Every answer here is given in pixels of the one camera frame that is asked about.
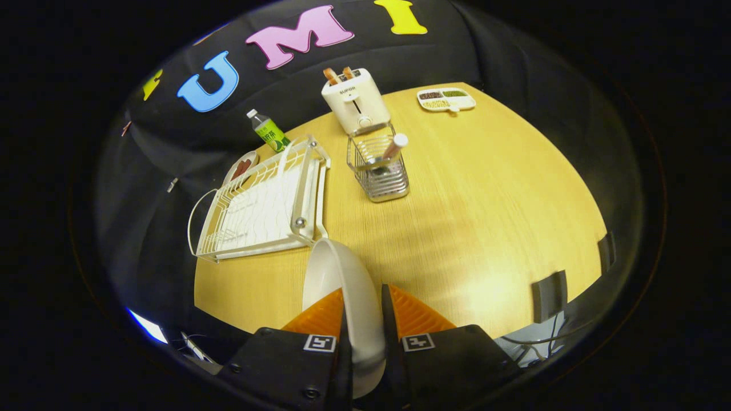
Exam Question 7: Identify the green label drink bottle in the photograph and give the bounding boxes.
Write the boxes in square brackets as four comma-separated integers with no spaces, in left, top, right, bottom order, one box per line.
[247,109,291,153]

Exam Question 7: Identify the black backdrop cloth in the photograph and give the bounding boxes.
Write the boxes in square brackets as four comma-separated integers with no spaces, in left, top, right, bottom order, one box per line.
[94,0,646,343]

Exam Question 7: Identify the metal wire basket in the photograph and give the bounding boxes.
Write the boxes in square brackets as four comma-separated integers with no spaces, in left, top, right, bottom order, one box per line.
[347,122,410,203]

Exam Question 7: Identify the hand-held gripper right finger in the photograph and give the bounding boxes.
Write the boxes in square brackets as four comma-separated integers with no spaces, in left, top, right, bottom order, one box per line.
[380,284,518,410]

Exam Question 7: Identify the white sectioned dish of beans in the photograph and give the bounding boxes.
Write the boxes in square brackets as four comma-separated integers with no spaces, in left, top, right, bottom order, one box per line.
[417,87,476,114]

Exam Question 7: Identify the white toaster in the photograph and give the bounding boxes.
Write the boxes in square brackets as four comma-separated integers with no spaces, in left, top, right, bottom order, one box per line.
[321,68,391,136]

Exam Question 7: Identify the metal spoon with pink handle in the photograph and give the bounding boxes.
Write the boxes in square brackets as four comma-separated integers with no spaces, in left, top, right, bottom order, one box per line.
[373,133,409,175]

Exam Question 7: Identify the black table bracket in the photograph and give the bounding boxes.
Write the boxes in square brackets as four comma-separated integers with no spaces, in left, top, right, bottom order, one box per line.
[532,270,569,324]
[597,231,617,275]

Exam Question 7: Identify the small plate with meat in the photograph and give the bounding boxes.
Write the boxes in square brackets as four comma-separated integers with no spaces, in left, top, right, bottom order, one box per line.
[222,151,259,187]

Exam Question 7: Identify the black cable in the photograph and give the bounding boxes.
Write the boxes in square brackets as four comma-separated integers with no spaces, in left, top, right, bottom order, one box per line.
[498,311,573,366]

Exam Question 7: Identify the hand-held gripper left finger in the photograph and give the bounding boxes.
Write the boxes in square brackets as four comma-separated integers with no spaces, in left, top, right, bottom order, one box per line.
[220,288,354,411]

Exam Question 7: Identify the white wire dish rack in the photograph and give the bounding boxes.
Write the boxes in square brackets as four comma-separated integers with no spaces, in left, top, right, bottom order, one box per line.
[187,135,332,264]

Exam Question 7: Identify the bright screen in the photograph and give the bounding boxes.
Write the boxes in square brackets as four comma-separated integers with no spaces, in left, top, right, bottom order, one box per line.
[127,308,169,345]

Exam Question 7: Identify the white round plate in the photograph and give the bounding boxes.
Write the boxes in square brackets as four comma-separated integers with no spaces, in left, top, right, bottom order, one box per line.
[302,238,387,399]

